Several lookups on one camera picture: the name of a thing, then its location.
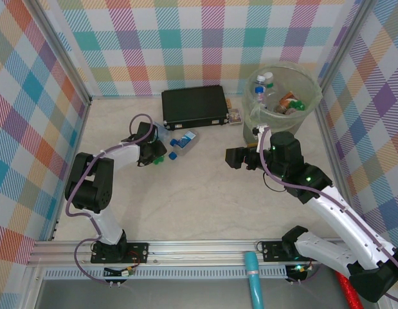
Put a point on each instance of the crushed bottle light blue label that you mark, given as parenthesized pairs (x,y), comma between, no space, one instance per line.
(163,130)

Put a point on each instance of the blue bottle cap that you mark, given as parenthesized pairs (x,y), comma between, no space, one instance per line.
(173,156)

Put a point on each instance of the blue-capped bottle blue label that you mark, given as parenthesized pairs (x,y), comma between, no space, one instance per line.
(259,90)
(187,138)

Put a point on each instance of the brown label drink bottle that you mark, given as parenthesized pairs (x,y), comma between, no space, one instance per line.
(286,99)

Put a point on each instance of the white-capped bottle blue label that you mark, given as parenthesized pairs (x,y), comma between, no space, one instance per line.
(260,79)

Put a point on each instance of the tall clear bottle white cap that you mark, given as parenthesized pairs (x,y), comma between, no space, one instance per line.
(268,76)

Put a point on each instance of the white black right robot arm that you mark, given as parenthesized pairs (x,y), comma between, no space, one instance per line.
(340,219)

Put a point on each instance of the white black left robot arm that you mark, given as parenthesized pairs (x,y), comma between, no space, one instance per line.
(89,180)

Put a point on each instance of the clear plastic waste bin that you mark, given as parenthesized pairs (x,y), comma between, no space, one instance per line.
(301,122)

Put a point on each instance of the small playing card box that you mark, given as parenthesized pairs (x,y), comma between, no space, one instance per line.
(235,116)

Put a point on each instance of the small brown box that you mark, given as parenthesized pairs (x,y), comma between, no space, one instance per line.
(229,104)

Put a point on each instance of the black hard case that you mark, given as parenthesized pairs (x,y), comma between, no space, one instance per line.
(193,104)

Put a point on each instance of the yellow power connector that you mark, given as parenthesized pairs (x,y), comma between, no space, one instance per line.
(301,269)
(129,272)

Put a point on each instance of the teal pole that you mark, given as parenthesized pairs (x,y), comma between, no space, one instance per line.
(255,283)

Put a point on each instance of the grey metal panel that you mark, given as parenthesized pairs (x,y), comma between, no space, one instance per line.
(186,294)

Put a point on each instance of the red glitter pole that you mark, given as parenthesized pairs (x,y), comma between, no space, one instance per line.
(353,294)

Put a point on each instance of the aluminium side rail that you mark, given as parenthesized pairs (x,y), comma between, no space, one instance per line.
(329,135)
(79,128)

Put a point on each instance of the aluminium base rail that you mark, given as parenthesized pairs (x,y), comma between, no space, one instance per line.
(202,254)

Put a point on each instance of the aluminium frame post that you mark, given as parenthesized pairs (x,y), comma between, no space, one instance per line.
(65,54)
(354,22)

